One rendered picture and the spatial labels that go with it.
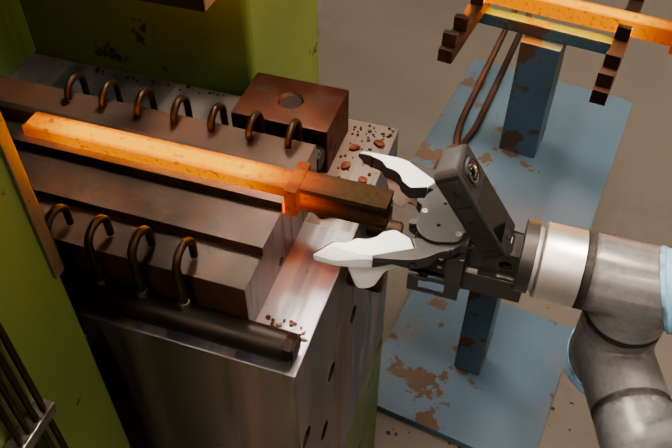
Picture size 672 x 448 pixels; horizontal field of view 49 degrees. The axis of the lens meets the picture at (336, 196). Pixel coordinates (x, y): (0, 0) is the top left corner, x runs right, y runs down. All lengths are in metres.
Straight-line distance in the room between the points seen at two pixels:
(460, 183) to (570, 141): 0.69
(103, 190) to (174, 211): 0.08
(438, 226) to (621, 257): 0.17
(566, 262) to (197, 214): 0.35
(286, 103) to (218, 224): 0.22
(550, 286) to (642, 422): 0.14
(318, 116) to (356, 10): 2.10
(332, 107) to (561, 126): 0.57
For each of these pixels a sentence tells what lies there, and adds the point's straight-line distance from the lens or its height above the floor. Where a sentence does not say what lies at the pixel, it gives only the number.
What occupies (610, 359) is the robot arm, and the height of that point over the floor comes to 0.91.
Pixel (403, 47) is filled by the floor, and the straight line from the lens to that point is 2.75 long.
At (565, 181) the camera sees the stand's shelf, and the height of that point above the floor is 0.70.
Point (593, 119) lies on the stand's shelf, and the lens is 1.39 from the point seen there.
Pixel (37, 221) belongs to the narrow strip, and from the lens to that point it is 0.63.
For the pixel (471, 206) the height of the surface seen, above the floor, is 1.05.
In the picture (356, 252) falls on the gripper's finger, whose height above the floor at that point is 1.00.
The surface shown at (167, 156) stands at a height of 1.01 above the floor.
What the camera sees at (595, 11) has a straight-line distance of 1.14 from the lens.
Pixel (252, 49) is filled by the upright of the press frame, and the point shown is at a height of 0.98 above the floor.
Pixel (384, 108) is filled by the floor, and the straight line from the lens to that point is 2.46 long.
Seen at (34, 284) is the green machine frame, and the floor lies 1.05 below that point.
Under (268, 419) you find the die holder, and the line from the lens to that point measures 0.81.
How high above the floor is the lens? 1.53
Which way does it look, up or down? 45 degrees down
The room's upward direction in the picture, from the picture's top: straight up
